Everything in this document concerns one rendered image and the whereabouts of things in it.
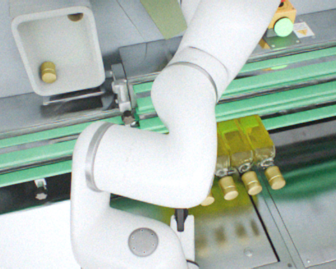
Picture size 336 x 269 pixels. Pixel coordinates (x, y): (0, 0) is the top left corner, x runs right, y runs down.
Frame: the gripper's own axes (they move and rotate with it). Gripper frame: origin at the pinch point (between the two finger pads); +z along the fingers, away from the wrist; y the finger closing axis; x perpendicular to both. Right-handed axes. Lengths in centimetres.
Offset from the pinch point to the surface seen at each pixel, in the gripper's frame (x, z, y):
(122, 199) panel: 15.7, 9.0, -12.4
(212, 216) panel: -7.7, 3.9, -12.6
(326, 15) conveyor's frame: -39, 50, 15
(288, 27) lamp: -27, 38, 20
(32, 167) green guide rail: 38.0, 12.7, -3.1
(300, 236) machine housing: -29.6, 0.3, -16.2
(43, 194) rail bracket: 33.9, 5.5, -4.4
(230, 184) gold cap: -11.3, 4.0, 1.6
